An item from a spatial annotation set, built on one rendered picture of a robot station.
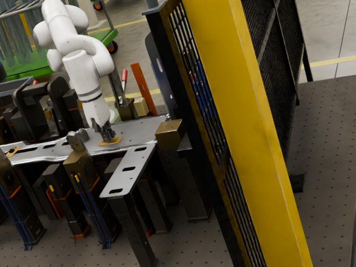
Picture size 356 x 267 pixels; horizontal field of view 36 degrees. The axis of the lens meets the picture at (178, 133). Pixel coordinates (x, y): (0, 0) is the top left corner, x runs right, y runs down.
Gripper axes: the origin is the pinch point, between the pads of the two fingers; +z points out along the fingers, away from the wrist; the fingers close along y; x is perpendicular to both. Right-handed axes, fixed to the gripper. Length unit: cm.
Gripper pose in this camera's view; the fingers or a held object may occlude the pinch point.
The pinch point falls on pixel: (107, 134)
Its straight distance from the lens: 196.5
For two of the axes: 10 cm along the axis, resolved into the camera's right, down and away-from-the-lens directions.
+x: 9.2, -1.6, -3.6
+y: -2.5, 4.9, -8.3
